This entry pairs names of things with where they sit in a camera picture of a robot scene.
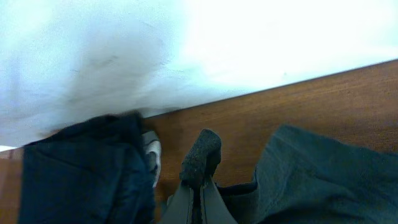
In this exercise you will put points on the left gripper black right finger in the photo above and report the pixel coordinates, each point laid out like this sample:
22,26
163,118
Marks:
213,208

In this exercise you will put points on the dark green t-shirt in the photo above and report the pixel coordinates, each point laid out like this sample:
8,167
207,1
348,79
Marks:
302,177

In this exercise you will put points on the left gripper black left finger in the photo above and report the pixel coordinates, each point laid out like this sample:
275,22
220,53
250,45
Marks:
184,207

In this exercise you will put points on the folded grey garment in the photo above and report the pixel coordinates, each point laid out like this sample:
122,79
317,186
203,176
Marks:
153,150

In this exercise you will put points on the folded navy blue garment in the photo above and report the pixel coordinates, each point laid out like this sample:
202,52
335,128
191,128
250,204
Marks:
92,172

